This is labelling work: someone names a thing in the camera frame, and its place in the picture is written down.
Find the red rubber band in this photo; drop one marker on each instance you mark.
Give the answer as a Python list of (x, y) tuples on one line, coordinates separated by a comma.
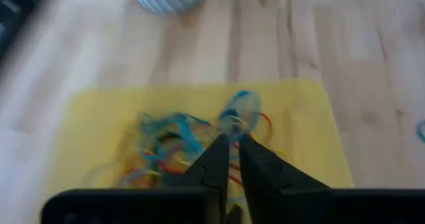
[(268, 121)]

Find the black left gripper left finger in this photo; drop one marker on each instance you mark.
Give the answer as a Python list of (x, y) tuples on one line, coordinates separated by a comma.
[(149, 207)]

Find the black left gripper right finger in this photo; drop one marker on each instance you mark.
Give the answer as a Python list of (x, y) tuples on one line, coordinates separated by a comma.
[(315, 207)]

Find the black aluminium table frame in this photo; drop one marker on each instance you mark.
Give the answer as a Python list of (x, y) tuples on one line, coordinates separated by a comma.
[(13, 4)]

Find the blue rubber band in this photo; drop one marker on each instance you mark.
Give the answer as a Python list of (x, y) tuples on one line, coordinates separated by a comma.
[(242, 93), (186, 131), (420, 131)]

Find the yellow plastic bin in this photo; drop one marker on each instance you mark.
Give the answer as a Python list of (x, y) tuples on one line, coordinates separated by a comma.
[(99, 117)]

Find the thin black rubber band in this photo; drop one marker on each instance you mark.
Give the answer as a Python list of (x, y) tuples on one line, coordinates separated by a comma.
[(169, 136)]

